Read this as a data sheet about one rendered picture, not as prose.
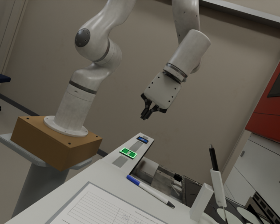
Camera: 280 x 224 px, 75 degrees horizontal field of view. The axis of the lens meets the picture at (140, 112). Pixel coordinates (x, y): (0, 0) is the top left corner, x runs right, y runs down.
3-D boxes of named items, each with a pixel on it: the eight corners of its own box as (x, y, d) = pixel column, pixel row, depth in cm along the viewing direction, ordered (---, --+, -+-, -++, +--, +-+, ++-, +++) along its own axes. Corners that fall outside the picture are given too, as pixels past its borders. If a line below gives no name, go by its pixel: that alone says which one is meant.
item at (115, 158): (144, 160, 107) (154, 139, 105) (109, 217, 53) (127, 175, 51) (130, 153, 108) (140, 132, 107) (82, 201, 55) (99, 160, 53)
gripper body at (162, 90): (185, 85, 65) (166, 110, 67) (162, 69, 67) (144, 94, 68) (186, 82, 58) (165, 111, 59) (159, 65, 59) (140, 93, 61)
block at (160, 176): (171, 184, 77) (174, 178, 77) (171, 187, 74) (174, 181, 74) (154, 174, 79) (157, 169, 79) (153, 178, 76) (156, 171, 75)
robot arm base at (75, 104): (33, 116, 75) (50, 74, 73) (69, 118, 92) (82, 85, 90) (63, 138, 67) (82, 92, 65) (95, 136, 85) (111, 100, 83)
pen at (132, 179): (176, 204, 44) (128, 174, 49) (175, 206, 43) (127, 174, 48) (174, 208, 45) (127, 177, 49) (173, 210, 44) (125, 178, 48)
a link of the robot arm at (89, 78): (62, 79, 75) (85, 24, 72) (91, 88, 92) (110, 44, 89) (82, 90, 70) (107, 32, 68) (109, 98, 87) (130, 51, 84)
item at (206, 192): (210, 222, 45) (235, 175, 44) (213, 232, 42) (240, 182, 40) (187, 209, 47) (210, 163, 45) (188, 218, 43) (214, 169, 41)
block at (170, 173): (172, 176, 85) (175, 171, 85) (172, 179, 82) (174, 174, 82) (157, 168, 87) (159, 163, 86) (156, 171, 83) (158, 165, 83)
